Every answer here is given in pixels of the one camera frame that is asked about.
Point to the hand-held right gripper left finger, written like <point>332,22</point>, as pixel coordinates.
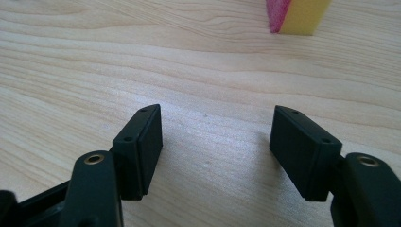
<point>138,154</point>

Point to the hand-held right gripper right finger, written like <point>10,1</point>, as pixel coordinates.
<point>302,151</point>

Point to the yellow and pink sponge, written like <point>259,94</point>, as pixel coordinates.
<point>296,15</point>

